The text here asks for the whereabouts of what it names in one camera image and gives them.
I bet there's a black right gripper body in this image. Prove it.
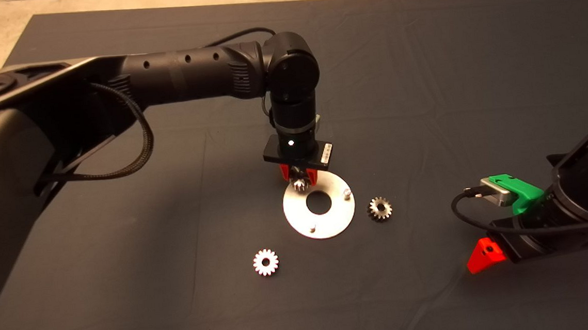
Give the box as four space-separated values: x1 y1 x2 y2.
488 195 588 265

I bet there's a right green camera mount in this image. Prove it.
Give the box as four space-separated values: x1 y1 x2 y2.
486 170 545 217

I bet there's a dark steel planetary gear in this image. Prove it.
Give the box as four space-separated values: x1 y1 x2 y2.
290 167 309 193
367 195 394 223

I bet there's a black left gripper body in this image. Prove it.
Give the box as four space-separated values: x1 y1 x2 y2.
262 129 335 175

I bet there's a dark grey table cloth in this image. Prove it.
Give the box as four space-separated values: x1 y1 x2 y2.
0 0 588 330

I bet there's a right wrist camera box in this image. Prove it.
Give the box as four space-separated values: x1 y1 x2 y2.
480 176 514 208

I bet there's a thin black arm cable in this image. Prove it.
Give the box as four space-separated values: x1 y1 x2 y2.
204 26 277 49

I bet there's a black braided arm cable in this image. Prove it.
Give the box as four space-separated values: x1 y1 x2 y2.
27 80 157 185

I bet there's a round metal carrier plate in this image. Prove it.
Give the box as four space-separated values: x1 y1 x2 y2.
281 169 358 242

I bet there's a black camera cable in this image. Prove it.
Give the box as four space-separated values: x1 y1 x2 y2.
450 179 588 238

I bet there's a bright steel planetary gear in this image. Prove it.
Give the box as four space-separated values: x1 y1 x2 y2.
252 247 280 277

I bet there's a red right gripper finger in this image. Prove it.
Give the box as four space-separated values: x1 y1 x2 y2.
464 235 508 275

